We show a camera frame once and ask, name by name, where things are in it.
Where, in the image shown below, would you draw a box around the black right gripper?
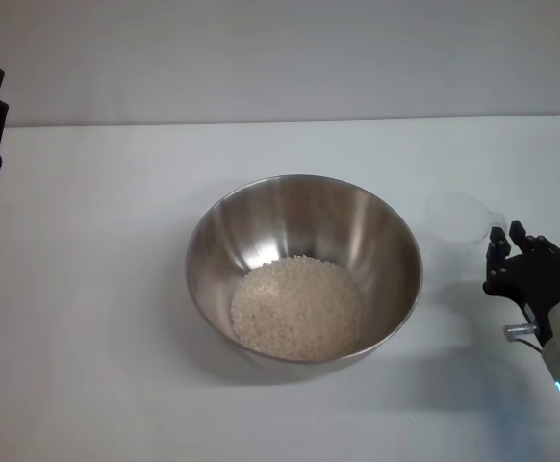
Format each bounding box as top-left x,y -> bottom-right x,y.
482,219 -> 560,339

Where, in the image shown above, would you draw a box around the clear plastic measuring cup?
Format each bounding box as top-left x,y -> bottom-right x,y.
423,190 -> 510,244

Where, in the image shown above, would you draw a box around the stainless steel mixing bowl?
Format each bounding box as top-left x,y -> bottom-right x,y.
185,174 -> 424,374

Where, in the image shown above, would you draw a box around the white rice grains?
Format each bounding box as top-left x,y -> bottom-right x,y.
230,256 -> 365,362

